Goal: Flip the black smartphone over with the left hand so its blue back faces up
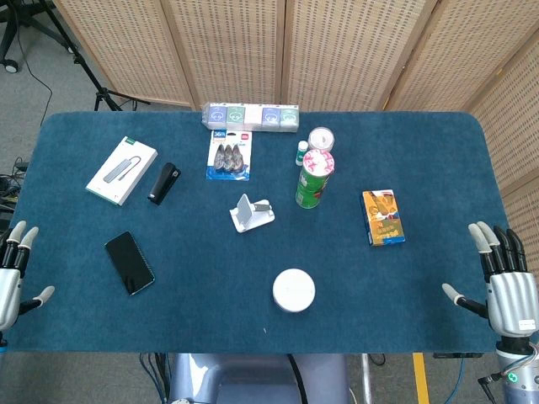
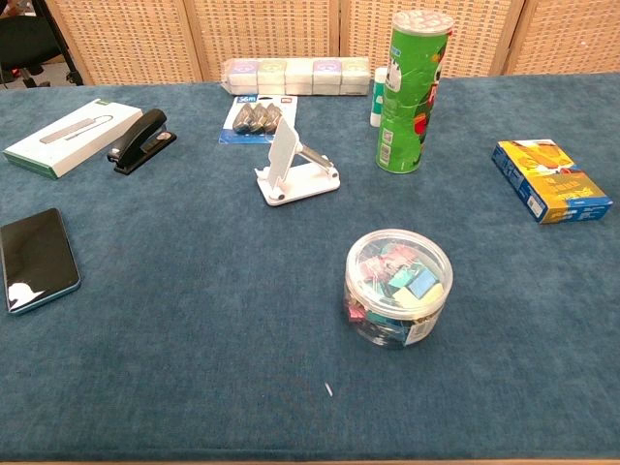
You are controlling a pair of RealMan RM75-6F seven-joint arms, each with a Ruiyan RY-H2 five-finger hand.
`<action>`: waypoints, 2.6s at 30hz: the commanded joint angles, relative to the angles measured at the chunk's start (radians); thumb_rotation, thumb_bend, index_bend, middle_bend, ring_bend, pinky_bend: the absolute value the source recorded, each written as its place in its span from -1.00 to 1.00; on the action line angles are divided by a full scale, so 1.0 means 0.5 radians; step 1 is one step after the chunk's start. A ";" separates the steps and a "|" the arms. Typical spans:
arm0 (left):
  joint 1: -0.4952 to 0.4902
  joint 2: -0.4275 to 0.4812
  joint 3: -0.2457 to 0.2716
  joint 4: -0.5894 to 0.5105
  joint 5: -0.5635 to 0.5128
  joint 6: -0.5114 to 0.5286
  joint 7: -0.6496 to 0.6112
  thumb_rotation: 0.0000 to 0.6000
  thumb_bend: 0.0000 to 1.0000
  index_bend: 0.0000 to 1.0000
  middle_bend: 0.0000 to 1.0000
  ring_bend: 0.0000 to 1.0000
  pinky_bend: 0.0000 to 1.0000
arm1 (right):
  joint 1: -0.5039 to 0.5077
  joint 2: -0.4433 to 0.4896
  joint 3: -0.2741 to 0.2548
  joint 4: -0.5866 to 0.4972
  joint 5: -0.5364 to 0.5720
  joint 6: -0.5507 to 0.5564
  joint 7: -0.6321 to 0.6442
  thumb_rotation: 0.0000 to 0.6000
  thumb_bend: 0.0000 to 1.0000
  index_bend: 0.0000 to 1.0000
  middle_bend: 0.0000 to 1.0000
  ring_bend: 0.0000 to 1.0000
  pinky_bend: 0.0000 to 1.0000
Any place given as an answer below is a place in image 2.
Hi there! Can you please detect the black smartphone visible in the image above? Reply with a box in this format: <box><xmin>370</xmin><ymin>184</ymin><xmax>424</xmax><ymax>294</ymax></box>
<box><xmin>0</xmin><ymin>207</ymin><xmax>82</xmax><ymax>316</ymax></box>

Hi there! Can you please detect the white folding phone stand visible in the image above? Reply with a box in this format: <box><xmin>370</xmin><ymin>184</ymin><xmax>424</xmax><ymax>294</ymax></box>
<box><xmin>254</xmin><ymin>116</ymin><xmax>342</xmax><ymax>208</ymax></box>

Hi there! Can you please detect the woven rattan folding screen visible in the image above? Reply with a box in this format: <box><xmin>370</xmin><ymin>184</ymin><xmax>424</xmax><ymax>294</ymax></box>
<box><xmin>44</xmin><ymin>0</ymin><xmax>620</xmax><ymax>86</ymax></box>

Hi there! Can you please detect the clear jar of binder clips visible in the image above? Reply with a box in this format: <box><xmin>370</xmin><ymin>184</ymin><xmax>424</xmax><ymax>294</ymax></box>
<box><xmin>343</xmin><ymin>229</ymin><xmax>454</xmax><ymax>349</ymax></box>

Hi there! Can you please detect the blue blister pack of clips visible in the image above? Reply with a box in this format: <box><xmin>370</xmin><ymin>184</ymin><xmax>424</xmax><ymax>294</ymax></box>
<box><xmin>218</xmin><ymin>94</ymin><xmax>299</xmax><ymax>145</ymax></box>

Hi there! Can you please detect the blue velvet tablecloth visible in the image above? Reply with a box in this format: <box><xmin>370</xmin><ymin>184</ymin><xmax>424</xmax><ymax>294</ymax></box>
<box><xmin>0</xmin><ymin>72</ymin><xmax>620</xmax><ymax>463</ymax></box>

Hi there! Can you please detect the white glue stick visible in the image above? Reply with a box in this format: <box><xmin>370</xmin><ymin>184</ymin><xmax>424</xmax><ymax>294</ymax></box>
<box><xmin>370</xmin><ymin>66</ymin><xmax>390</xmax><ymax>129</ymax></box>

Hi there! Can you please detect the pack of pastel cube boxes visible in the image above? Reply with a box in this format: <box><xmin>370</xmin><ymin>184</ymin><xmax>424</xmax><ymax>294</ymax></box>
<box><xmin>220</xmin><ymin>57</ymin><xmax>371</xmax><ymax>97</ymax></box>

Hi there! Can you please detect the green chips can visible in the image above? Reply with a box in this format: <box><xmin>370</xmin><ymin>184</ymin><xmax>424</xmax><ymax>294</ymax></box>
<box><xmin>376</xmin><ymin>9</ymin><xmax>455</xmax><ymax>174</ymax></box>

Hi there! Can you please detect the black stapler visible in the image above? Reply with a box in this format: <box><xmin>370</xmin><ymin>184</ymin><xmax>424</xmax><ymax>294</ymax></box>
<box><xmin>106</xmin><ymin>108</ymin><xmax>178</xmax><ymax>175</ymax></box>

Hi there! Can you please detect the blue yellow card box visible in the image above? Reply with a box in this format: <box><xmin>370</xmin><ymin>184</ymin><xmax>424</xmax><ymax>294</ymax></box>
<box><xmin>491</xmin><ymin>139</ymin><xmax>614</xmax><ymax>225</ymax></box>

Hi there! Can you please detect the white usb hub box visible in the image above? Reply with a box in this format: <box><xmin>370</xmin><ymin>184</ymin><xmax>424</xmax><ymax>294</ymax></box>
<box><xmin>2</xmin><ymin>98</ymin><xmax>144</xmax><ymax>181</ymax></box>

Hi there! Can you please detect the black tripod leg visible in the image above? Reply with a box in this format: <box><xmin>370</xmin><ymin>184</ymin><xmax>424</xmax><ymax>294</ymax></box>
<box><xmin>32</xmin><ymin>0</ymin><xmax>86</xmax><ymax>87</ymax></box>

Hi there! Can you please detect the black office chair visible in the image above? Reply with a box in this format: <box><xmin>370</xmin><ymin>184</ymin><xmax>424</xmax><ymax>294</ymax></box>
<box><xmin>0</xmin><ymin>0</ymin><xmax>63</xmax><ymax>89</ymax></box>

